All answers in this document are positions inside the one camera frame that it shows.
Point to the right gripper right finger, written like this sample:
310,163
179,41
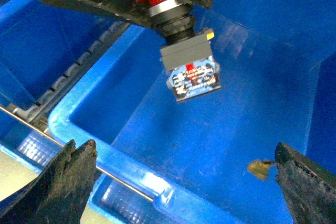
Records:
307,187

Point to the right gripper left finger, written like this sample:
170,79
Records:
59,194

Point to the red mushroom button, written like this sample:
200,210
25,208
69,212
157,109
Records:
187,56

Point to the metal front crossbar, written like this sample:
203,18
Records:
87,152

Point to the small blue tray centre right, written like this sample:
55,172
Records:
120,204

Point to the small blue tray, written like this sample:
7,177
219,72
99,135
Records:
120,204
25,145

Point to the small blue tray centre left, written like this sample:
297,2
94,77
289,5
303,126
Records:
25,145

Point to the left roller track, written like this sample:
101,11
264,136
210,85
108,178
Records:
72,75

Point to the large blue bin left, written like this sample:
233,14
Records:
38,44

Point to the large blue bin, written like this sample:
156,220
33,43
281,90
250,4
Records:
277,72
38,44

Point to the large blue bin right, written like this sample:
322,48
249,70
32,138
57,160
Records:
277,72

